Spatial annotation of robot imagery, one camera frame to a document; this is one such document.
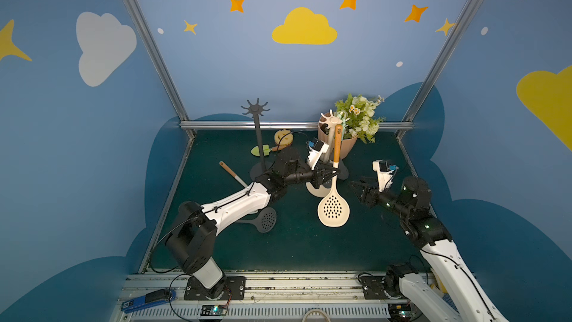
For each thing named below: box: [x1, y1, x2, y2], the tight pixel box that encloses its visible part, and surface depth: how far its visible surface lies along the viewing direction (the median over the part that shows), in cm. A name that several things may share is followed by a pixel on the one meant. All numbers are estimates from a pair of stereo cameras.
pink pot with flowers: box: [318, 93, 386, 159], surface depth 92 cm
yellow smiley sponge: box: [271, 128, 294, 152], surface depth 118 cm
